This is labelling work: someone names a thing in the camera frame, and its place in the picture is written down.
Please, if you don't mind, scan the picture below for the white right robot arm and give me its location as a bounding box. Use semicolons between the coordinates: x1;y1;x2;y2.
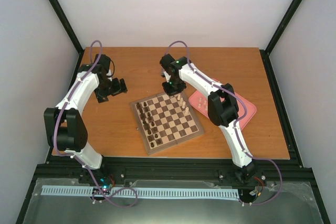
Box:
160;54;256;180

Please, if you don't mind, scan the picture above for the black left frame post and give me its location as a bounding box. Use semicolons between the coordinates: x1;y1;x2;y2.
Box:
33;0;85;53

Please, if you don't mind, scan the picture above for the wooden chess board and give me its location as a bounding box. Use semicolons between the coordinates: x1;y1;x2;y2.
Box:
130;92;204;155

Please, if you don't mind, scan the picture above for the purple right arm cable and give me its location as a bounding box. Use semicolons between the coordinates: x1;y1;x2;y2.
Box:
165;40;283;207

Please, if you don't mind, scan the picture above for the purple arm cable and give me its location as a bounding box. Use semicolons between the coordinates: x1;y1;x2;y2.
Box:
52;40;138;207
165;40;283;207

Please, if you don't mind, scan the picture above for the pink plastic tray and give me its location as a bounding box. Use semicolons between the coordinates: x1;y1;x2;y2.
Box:
188;77;257;127

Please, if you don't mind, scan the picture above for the black aluminium base frame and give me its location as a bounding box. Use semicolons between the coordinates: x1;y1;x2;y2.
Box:
16;50;330;223

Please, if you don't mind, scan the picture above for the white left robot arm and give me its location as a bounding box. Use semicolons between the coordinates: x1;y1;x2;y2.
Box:
44;54;128;184

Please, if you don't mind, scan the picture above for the black right frame post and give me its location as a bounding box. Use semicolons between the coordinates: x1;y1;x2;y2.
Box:
264;0;320;53

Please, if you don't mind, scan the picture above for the light blue cable duct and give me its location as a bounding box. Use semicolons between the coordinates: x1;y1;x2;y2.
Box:
40;185;239;201

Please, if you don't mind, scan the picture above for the black frame post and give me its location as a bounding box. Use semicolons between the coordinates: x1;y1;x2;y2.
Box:
264;0;320;53
33;0;85;53

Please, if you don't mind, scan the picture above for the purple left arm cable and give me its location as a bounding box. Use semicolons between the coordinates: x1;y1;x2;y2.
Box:
52;40;138;207

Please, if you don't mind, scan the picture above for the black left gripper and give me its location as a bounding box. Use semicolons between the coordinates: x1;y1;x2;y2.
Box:
96;78;128;103

